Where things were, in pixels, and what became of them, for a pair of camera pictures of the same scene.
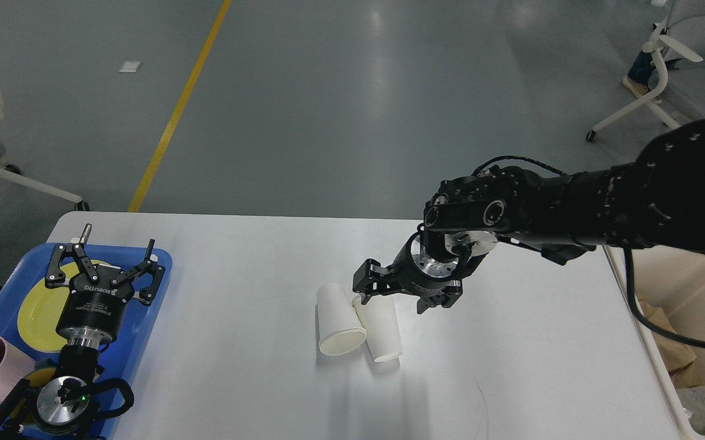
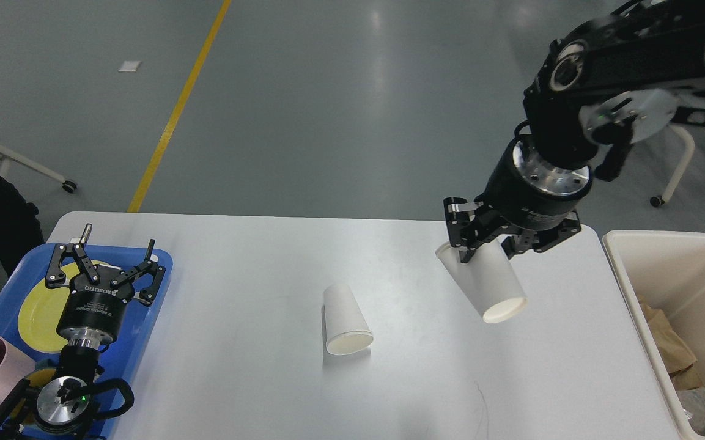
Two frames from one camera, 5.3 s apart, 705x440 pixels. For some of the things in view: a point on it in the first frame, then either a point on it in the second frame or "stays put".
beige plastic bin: [686, 291] stays put
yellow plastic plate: [40, 311] stays put
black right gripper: [417, 273] to [524, 190]
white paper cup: [379, 318] to [488, 279]
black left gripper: [95, 314] stays put
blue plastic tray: [0, 317] stays put
